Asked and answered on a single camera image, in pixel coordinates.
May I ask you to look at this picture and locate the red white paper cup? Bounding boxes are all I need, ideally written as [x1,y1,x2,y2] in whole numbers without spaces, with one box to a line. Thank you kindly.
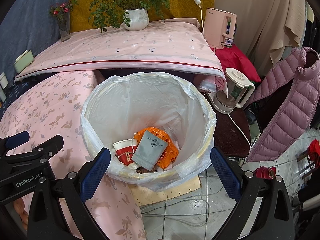
[113,139,138,166]

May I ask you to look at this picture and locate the grey sachet pouch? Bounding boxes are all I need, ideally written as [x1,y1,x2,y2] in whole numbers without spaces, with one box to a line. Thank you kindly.
[132,131,168,171]

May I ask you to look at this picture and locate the orange snack wrapper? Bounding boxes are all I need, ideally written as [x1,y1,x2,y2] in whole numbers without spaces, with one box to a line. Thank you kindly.
[132,127,179,171]

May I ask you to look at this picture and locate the white trash bag bin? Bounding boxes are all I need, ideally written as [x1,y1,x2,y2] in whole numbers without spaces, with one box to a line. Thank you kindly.
[80,72,216,191]

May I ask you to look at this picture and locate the left hand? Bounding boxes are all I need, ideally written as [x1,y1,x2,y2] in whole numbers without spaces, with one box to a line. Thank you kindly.
[13,198,29,230]

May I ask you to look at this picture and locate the red thermos bottle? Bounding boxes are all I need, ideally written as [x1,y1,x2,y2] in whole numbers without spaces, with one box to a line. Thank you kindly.
[253,166,276,179]

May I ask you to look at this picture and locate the pink rabbit tablecloth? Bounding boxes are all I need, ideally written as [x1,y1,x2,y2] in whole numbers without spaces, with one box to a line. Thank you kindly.
[1,70,146,239]

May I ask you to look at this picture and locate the dark blue floral cloth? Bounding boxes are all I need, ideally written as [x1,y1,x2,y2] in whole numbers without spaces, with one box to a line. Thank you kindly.
[0,81,32,118]

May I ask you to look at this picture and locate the white cylindrical canister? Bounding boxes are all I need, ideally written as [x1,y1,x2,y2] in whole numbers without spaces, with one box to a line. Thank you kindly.
[0,72,8,89]

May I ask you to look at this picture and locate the mint green box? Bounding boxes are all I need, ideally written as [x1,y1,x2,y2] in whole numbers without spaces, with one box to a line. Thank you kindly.
[14,50,34,74]

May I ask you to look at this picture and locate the pink puffer jacket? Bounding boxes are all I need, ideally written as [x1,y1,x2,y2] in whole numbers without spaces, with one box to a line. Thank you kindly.
[245,47,319,162]

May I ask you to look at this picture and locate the blue fabric backdrop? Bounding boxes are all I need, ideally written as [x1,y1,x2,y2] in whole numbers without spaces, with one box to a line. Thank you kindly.
[1,0,68,83]

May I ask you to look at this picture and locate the red cushion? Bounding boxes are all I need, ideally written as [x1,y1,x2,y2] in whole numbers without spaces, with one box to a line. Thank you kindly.
[214,44,261,82]

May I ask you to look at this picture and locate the glass vase red flowers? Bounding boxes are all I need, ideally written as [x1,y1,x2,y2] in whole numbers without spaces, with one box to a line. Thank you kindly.
[49,2,73,42]

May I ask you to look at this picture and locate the pink floral bedsheet upper table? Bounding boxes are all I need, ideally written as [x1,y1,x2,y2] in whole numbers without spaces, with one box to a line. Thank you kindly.
[15,18,227,91]

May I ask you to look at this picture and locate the pink water dispenser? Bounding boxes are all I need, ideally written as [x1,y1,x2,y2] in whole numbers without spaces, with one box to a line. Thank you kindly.
[204,8,237,49]

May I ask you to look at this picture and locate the beige curtain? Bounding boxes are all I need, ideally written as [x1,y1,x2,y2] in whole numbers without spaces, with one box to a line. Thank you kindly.
[214,0,306,76]

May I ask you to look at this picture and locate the green potted plant white pot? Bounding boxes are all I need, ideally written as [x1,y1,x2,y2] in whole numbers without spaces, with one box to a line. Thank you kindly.
[71,0,171,32]

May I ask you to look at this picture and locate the white cable with switch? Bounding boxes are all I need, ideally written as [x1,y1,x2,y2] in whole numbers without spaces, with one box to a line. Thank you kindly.
[194,0,206,37]

